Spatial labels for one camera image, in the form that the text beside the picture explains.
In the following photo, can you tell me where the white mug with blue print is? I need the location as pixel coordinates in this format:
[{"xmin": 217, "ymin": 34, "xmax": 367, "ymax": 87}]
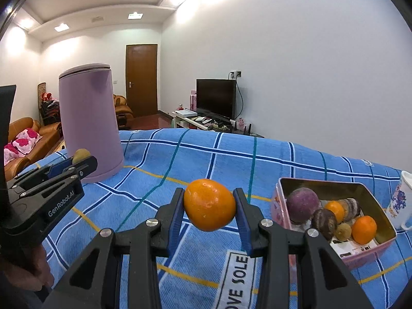
[{"xmin": 386, "ymin": 170, "xmax": 412, "ymax": 230}]

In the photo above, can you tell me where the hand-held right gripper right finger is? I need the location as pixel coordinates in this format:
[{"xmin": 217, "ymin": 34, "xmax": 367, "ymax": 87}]
[{"xmin": 232, "ymin": 187, "xmax": 375, "ymax": 309}]

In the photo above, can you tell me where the white television stand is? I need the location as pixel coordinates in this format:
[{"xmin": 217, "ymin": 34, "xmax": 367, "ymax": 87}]
[{"xmin": 171, "ymin": 109, "xmax": 264, "ymax": 139}]

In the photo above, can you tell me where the brown wooden door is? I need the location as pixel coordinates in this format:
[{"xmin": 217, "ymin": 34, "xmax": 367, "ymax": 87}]
[{"xmin": 125, "ymin": 44, "xmax": 158, "ymax": 118}]

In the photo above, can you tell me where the black television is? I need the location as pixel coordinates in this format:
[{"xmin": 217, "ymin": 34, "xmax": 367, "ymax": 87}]
[{"xmin": 196, "ymin": 79, "xmax": 237, "ymax": 119}]

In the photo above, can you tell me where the black power cable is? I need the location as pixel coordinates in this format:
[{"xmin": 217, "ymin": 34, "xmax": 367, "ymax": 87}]
[{"xmin": 234, "ymin": 78, "xmax": 244, "ymax": 121}]

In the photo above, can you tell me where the brown leather sofa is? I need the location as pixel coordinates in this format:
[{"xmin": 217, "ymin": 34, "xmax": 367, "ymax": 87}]
[{"xmin": 0, "ymin": 117, "xmax": 63, "ymax": 181}]

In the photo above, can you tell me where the dark cluttered shelf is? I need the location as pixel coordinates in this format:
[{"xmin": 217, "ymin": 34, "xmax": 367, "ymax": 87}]
[{"xmin": 39, "ymin": 82, "xmax": 62, "ymax": 126}]

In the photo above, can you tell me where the small green-brown kiwi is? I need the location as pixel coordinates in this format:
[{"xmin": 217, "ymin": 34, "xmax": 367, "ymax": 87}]
[
  {"xmin": 335, "ymin": 223, "xmax": 353, "ymax": 241},
  {"xmin": 72, "ymin": 148, "xmax": 91, "ymax": 165}
]

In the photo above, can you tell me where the printed paper sheet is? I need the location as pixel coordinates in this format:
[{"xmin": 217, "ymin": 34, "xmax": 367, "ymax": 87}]
[{"xmin": 331, "ymin": 236, "xmax": 377, "ymax": 258}]

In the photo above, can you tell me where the person's left hand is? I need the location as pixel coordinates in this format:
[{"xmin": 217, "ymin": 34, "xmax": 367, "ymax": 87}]
[{"xmin": 0, "ymin": 243, "xmax": 55, "ymax": 300}]

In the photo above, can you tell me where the black router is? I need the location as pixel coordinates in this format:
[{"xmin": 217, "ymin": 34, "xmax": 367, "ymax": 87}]
[{"xmin": 230, "ymin": 119, "xmax": 253, "ymax": 134}]

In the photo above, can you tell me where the round purple radish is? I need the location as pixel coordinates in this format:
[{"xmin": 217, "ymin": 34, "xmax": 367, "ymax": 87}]
[{"xmin": 286, "ymin": 187, "xmax": 320, "ymax": 224}]

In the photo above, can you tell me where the dark brown round root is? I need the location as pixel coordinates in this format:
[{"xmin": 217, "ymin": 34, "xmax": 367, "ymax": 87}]
[{"xmin": 311, "ymin": 208, "xmax": 338, "ymax": 240}]

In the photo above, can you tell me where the pink tin box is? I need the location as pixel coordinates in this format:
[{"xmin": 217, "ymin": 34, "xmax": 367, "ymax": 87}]
[{"xmin": 270, "ymin": 177, "xmax": 397, "ymax": 271}]

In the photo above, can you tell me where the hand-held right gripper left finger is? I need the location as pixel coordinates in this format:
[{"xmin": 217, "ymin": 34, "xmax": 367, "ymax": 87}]
[{"xmin": 42, "ymin": 187, "xmax": 185, "ymax": 309}]

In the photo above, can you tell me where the cut purple sweet potato piece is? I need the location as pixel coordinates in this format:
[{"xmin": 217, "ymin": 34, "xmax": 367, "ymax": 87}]
[{"xmin": 342, "ymin": 198, "xmax": 362, "ymax": 219}]

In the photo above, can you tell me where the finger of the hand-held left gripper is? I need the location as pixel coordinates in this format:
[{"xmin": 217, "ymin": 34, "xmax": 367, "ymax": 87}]
[
  {"xmin": 6, "ymin": 157, "xmax": 76, "ymax": 189},
  {"xmin": 18, "ymin": 155, "xmax": 98, "ymax": 200}
]

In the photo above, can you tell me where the orange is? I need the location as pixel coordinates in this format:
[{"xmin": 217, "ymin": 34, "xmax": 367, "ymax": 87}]
[
  {"xmin": 351, "ymin": 216, "xmax": 378, "ymax": 244},
  {"xmin": 183, "ymin": 178, "xmax": 237, "ymax": 232},
  {"xmin": 323, "ymin": 200, "xmax": 345, "ymax": 224}
]

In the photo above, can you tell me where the pink heart pillow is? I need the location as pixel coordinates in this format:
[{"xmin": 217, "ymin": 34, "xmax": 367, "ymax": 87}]
[
  {"xmin": 4, "ymin": 143, "xmax": 23, "ymax": 165},
  {"xmin": 12, "ymin": 128, "xmax": 42, "ymax": 155}
]

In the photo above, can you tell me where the pink cylindrical kettle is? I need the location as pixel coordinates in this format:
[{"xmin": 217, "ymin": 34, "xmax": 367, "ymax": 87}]
[{"xmin": 58, "ymin": 63, "xmax": 125, "ymax": 183}]

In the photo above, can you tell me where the blue plaid blanket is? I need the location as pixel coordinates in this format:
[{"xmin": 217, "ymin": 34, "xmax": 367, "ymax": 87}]
[{"xmin": 6, "ymin": 128, "xmax": 412, "ymax": 309}]

